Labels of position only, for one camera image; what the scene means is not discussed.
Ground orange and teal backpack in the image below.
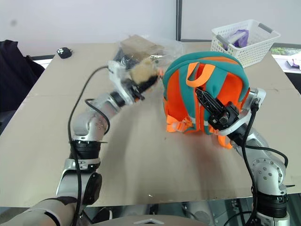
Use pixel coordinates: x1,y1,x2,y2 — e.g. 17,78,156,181
162,51,250,149

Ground printed paper sheets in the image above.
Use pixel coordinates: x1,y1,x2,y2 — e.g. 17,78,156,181
270,46,301,74

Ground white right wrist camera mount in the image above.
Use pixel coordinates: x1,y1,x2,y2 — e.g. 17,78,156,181
206,88,267,137

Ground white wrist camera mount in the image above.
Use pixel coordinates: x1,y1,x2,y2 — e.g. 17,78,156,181
107,60,140,105
206,88,267,137

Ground dark garment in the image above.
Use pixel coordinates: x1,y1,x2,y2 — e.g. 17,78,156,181
0,39,46,114

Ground purple packet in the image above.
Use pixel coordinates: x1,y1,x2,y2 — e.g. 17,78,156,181
226,29,250,49

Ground dark vertical wall post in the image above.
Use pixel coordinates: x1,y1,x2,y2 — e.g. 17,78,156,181
175,0,184,42

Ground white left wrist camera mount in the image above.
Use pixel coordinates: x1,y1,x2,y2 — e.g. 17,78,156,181
107,60,140,105

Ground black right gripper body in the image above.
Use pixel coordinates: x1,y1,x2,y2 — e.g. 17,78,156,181
208,101,241,130

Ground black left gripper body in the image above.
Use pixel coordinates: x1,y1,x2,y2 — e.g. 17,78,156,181
126,79,146,101

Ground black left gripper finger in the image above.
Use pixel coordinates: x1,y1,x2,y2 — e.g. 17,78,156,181
139,74,159,87
141,81,158,93

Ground brown cardboard box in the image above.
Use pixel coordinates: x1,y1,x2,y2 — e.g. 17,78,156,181
120,34,166,62

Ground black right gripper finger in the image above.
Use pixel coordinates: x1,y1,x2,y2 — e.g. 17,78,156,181
197,93,218,116
196,87,223,109

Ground white plastic basket grey handles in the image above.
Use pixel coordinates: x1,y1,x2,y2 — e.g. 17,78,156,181
210,19,281,69

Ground grey rounded robot torso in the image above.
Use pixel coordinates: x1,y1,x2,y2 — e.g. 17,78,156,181
90,213,214,226

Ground clear plastic bag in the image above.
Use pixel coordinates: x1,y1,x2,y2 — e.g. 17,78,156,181
112,33,184,72

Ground small black paw-print object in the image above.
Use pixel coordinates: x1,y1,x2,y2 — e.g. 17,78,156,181
56,47,73,60

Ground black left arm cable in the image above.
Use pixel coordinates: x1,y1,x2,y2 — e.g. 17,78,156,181
67,66,111,226

